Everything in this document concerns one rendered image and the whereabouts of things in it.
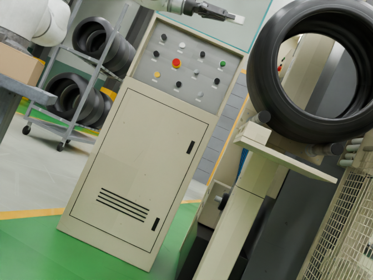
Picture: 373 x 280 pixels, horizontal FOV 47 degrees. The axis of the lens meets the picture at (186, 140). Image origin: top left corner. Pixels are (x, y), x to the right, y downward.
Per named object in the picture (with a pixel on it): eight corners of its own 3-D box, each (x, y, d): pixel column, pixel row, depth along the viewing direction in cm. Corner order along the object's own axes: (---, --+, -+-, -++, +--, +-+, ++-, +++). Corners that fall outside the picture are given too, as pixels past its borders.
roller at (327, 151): (305, 152, 185) (309, 143, 185) (314, 156, 185) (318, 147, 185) (328, 152, 150) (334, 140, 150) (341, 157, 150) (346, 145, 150)
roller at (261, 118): (246, 125, 186) (250, 116, 186) (255, 130, 186) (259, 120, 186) (256, 119, 151) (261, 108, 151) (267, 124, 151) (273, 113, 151)
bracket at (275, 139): (235, 128, 189) (244, 108, 189) (318, 165, 187) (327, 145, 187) (236, 128, 185) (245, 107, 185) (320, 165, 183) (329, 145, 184)
